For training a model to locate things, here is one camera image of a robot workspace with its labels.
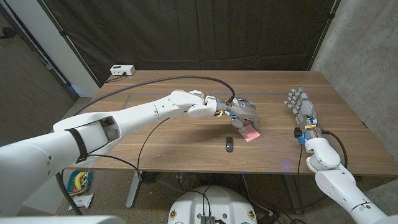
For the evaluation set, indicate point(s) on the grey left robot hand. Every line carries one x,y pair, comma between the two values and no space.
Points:
242,109

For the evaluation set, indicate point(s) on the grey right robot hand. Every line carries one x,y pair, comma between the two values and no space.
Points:
306,109

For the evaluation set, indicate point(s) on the pink sticky note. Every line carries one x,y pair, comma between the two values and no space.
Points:
252,135

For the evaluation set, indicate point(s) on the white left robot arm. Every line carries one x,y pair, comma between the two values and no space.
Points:
140,112

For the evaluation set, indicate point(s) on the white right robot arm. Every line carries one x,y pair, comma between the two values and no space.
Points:
335,183

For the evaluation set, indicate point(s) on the black toy car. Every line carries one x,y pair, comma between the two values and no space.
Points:
229,144

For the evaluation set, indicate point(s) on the black backdrop curtain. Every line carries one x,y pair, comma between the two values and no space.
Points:
202,31

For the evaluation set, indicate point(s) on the grey table leg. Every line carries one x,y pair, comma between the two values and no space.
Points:
293,196
133,189

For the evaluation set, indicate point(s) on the grey tape outline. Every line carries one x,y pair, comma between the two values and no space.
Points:
146,93

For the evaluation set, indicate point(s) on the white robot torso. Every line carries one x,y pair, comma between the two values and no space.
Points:
217,205

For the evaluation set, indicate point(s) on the black floor fan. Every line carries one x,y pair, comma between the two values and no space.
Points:
150,177

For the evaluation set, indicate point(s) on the white power box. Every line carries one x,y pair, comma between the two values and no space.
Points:
122,69

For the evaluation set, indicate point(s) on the teal tray with banana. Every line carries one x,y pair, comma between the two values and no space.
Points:
78,182

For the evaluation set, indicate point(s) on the white plastic packet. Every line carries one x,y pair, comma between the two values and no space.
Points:
81,201

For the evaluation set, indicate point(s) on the white cabinet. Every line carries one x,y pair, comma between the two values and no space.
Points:
40,199

